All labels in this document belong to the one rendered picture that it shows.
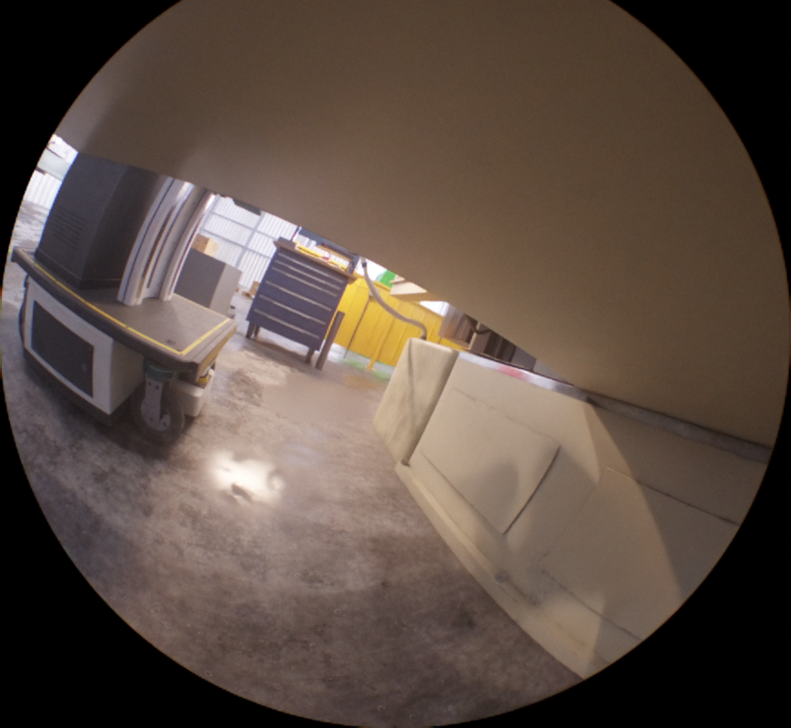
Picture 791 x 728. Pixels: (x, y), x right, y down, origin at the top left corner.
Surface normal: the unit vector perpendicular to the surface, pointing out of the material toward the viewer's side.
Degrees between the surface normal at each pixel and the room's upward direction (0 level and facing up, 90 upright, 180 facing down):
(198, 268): 90
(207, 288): 90
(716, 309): 180
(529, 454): 90
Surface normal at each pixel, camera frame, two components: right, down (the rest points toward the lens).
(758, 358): -0.39, 0.92
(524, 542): -0.84, -0.37
